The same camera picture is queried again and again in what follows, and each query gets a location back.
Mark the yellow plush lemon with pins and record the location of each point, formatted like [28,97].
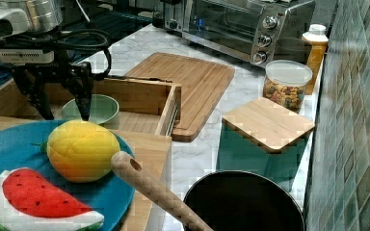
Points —
[81,151]

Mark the black pot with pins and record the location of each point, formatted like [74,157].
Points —
[234,200]

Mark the black toaster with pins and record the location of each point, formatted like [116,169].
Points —
[169,15]

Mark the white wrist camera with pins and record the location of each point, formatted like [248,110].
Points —
[25,56]

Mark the teal canister with wooden lid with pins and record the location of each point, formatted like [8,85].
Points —
[265,138]

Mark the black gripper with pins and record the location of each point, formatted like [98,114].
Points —
[30,79]

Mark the silver toaster oven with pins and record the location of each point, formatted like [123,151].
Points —
[246,29]

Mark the wooden utensil handle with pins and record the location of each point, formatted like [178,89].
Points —
[131,172]

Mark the plush watermelon slice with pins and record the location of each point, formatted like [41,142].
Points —
[29,202]

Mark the open wooden drawer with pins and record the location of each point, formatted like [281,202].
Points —
[144,106]

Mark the light green cup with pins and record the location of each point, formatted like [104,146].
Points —
[104,109]

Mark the clear snack jar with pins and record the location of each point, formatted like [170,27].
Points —
[285,83]

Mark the orange juice bottle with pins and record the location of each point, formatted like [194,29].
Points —
[316,36]

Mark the wooden cutting board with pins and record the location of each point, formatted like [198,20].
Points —
[202,85]

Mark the blue round plate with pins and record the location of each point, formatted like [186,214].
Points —
[20,147]

